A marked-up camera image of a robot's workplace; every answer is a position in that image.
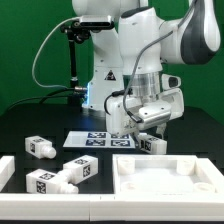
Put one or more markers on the black camera stand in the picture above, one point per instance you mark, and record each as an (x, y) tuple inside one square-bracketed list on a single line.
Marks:
[(75, 35)]

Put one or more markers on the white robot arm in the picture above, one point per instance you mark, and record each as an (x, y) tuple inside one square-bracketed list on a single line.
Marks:
[(131, 43)]

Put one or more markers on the grey camera on stand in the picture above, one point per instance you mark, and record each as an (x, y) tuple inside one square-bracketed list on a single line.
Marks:
[(93, 22)]

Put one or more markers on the white left fence block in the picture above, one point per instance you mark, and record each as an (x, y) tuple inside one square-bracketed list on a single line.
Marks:
[(7, 168)]

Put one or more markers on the white front fence bar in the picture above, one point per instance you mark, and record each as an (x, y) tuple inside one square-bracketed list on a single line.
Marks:
[(112, 207)]

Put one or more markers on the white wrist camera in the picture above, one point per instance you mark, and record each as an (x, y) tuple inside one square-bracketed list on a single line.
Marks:
[(170, 82)]

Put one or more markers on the white sheet with tags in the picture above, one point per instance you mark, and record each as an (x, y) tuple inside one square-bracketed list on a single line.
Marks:
[(82, 139)]

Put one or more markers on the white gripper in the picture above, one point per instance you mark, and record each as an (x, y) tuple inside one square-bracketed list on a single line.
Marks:
[(168, 106)]

